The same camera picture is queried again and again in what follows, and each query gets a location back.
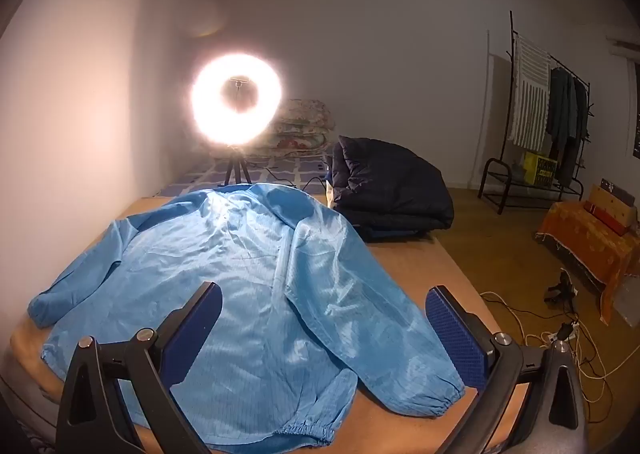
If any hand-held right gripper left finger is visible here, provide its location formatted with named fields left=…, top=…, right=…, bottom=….
left=55, top=281, right=223, bottom=454

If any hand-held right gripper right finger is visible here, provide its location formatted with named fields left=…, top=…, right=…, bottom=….
left=425, top=285, right=591, bottom=454

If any light blue zip jacket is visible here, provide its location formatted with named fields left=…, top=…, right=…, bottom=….
left=27, top=183, right=466, bottom=451

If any black clothes rack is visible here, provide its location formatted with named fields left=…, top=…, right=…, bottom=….
left=477, top=10, right=596, bottom=215

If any black device on floor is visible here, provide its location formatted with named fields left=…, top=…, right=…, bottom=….
left=544, top=270, right=578, bottom=307

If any blue folded cloth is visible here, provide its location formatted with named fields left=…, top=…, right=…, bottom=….
left=362, top=228, right=423, bottom=241

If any orange cloth-covered table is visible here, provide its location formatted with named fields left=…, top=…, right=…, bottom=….
left=535, top=201, right=640, bottom=325

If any dark navy puffer jacket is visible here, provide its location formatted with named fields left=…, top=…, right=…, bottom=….
left=325, top=135, right=456, bottom=242

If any black tripod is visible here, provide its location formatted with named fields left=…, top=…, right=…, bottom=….
left=223, top=144, right=253, bottom=186

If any yellow crate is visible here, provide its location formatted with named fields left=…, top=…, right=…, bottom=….
left=522, top=151, right=558, bottom=186

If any blue checked bedsheet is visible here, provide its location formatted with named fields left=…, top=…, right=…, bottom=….
left=155, top=154, right=331, bottom=197

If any red flat box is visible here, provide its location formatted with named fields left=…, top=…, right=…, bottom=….
left=585, top=203, right=631, bottom=236

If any cardboard box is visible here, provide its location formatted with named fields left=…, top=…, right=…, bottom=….
left=587, top=179, right=638, bottom=230

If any stack of floral quilts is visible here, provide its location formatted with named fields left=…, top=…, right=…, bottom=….
left=265, top=98, right=336, bottom=155

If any grey-blue hanging shirt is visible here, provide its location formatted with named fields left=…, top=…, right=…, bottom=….
left=545, top=66, right=579, bottom=187

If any striped white towel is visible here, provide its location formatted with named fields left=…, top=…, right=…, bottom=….
left=506, top=33, right=552, bottom=152

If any white floor cable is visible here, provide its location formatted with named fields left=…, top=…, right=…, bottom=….
left=480, top=290, right=640, bottom=402

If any black cable on bedsheet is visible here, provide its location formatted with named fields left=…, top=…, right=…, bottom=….
left=260, top=166, right=328, bottom=192

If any ring light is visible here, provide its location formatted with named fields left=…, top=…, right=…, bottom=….
left=190, top=51, right=283, bottom=145

